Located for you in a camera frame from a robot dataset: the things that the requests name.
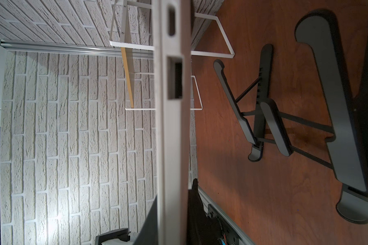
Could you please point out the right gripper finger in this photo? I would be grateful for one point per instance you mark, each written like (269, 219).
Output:
(201, 229)

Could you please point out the silver laptop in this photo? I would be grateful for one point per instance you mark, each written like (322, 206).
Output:
(172, 161)

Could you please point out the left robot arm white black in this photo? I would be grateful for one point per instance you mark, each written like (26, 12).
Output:
(121, 234)

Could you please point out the black laptop stand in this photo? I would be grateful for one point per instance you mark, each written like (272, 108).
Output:
(348, 142)

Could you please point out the white shelf with wooden top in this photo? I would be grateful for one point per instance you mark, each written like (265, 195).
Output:
(172, 29)

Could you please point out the aluminium mounting rail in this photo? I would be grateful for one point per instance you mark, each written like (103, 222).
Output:
(231, 233)

